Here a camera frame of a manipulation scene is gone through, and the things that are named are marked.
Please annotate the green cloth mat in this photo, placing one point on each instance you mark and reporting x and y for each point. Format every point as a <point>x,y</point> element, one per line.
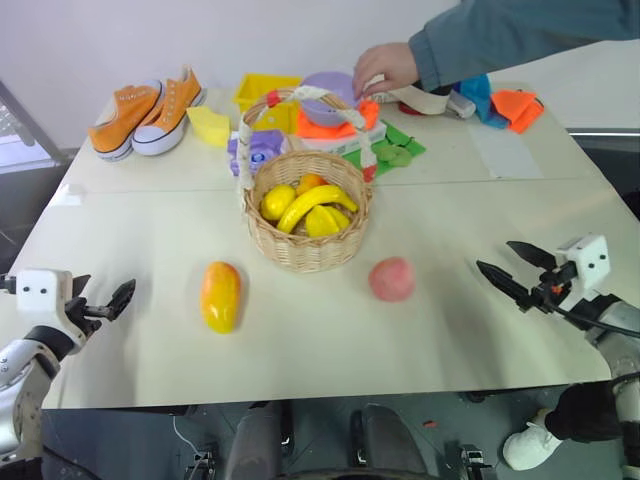
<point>400,137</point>

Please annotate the black metal floor bracket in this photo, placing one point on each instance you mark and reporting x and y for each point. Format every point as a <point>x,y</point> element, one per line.
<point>201,467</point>
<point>475,462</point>

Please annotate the blue cloth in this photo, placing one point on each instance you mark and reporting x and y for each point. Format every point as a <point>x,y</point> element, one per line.
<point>482,100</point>

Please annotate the yellow sponge block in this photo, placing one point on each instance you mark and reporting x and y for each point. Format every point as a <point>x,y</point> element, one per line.
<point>210,125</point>

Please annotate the white side table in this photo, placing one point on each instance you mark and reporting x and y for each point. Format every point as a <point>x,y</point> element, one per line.
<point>575,85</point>

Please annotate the green toy vegetable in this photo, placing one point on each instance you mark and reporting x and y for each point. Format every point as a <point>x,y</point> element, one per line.
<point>395,154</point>

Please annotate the yellow toy lemon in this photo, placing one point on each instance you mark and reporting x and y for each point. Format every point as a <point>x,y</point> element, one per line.
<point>277,200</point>

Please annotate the white roll object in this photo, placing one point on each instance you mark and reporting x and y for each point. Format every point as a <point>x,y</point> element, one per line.
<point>461,105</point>

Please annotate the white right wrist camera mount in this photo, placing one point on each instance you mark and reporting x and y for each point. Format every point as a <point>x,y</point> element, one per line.
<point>592,260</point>

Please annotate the white sneaker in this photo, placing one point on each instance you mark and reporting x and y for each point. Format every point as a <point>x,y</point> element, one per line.
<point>530,445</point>

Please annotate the yellow plastic starfruit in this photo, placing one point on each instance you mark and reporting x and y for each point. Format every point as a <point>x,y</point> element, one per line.
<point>342,219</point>
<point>318,223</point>

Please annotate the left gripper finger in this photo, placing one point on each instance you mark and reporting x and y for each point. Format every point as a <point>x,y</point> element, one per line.
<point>120,297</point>
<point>81,285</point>

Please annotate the orange canvas sneaker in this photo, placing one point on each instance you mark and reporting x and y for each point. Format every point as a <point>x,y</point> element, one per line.
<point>167,112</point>
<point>122,120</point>

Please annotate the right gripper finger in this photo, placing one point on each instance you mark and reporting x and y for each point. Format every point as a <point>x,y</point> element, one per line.
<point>505,282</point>
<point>535,255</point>

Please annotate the orange yellow toy mango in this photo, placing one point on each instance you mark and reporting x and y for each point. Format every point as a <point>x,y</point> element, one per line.
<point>220,297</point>

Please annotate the pink toy peach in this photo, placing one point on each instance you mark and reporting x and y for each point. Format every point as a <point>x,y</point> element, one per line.
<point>392,279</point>

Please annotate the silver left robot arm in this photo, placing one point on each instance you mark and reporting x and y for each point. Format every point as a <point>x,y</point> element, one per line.
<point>20,380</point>

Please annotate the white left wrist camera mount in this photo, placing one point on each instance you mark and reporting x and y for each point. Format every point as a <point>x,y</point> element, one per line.
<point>40,292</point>

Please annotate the yellow toy banana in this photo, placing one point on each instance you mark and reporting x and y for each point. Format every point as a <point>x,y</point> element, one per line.
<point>310,200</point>

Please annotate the folded orange cloth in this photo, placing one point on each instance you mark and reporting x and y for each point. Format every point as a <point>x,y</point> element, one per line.
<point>517,107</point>

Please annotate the white cardboard box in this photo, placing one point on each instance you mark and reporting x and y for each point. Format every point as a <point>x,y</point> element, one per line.
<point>340,142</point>

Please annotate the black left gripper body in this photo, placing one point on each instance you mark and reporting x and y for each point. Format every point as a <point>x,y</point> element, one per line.
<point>80,312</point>

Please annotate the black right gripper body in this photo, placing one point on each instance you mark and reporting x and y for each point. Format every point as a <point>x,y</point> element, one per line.
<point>550,287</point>

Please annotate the grey metal window frame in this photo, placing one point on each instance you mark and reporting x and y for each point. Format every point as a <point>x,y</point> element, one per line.
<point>30,125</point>

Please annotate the orange toy fruit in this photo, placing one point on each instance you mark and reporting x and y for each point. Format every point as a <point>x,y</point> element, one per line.
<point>310,181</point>

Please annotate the purple toy camera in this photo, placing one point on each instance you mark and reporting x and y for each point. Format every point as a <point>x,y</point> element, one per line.
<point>265,145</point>

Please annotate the yellow plastic box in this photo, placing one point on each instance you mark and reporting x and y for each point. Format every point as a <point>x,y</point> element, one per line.
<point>260,92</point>

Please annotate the orange cloth under bowl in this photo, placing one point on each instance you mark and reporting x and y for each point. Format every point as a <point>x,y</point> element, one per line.
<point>320,130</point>

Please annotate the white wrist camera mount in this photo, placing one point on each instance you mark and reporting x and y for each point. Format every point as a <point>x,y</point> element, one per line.
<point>592,260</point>
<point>40,292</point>

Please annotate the person's black trouser leg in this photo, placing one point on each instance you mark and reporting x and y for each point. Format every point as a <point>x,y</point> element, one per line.
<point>585,412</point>

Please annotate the person's bare hand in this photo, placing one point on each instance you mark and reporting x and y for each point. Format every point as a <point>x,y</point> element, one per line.
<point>385,65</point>

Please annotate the small red object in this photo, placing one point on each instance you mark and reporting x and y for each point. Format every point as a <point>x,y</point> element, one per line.
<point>407,111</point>

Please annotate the dark rounded shape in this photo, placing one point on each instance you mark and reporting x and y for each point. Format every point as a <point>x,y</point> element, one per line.
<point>387,445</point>
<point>257,445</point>

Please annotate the person's grey-sleeved forearm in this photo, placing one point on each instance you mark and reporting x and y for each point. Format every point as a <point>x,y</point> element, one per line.
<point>500,35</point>

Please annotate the purple plastic bowl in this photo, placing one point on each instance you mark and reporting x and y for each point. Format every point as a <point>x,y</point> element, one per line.
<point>325,97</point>

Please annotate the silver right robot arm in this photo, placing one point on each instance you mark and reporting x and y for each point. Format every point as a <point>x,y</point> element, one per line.
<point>622,340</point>

